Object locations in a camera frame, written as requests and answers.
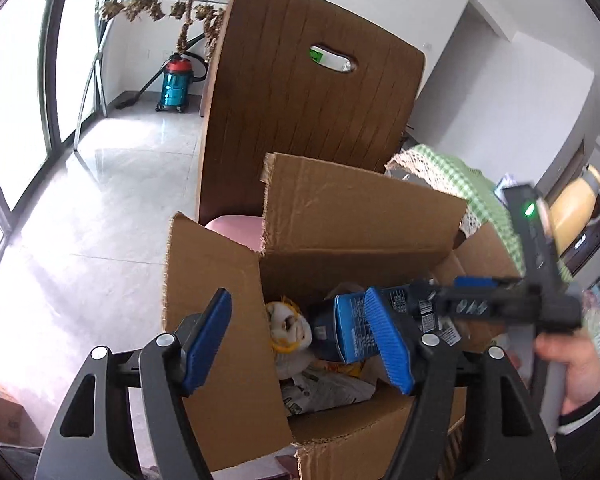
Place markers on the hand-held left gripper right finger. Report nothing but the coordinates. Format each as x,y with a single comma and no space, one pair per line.
387,340

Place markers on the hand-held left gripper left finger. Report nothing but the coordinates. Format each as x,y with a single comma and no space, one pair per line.
205,345

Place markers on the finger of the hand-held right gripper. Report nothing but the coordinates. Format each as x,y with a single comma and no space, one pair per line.
480,283
480,305

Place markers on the blue carton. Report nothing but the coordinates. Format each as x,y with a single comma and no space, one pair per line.
347,325

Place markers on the person's right forearm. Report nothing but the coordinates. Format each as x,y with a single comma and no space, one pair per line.
595,410

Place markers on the person's right hand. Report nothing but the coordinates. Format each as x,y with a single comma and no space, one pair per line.
580,365

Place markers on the yellow thermos jug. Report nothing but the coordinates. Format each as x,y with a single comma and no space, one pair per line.
575,205

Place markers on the crumpled white plastic wrapper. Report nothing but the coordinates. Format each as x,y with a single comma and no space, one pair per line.
325,392

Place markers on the plush toy with white face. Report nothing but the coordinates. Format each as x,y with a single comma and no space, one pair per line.
287,330

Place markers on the tissue pack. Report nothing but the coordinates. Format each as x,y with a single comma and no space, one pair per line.
505,185

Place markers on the green checkered tablecloth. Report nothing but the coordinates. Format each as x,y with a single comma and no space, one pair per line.
460,180

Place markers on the pink seat cushion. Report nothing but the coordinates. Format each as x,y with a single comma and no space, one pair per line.
235,230

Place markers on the small printed cardboard box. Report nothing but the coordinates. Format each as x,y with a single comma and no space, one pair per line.
5,415

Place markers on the brown wooden chair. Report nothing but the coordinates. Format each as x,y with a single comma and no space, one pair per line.
300,125

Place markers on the teal and red vacuum cleaner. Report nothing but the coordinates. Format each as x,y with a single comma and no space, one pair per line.
175,87

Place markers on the silver drying rack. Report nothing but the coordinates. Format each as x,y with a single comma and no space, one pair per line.
82,115

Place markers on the row of dried plant bunches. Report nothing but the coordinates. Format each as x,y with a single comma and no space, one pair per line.
140,7

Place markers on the wooden slatted frame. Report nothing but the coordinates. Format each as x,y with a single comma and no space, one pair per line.
455,447

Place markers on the dark window frame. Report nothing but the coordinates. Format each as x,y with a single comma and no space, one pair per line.
50,60

